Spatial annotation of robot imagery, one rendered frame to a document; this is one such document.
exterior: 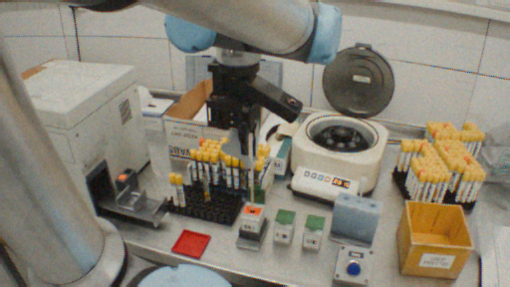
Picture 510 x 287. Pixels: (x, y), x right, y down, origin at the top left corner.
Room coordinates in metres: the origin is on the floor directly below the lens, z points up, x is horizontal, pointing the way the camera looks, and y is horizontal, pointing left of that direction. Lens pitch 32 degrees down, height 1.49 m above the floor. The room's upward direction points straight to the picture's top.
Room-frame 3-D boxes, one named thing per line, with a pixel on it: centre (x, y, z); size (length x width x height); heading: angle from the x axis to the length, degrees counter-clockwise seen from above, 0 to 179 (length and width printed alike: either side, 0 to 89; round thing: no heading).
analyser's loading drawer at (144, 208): (0.66, 0.32, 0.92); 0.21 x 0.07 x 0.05; 73
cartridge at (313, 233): (0.56, -0.12, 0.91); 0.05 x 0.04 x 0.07; 163
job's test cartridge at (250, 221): (0.59, 0.01, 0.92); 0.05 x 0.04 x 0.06; 164
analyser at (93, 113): (0.80, 0.48, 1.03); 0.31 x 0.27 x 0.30; 73
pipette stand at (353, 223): (0.59, -0.22, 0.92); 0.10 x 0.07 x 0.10; 65
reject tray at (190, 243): (0.56, 0.15, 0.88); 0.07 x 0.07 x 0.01; 73
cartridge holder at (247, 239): (0.59, 0.01, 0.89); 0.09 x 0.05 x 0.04; 164
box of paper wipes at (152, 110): (1.15, 0.42, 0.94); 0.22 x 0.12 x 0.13; 77
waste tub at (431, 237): (0.51, -0.37, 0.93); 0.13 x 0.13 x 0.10; 78
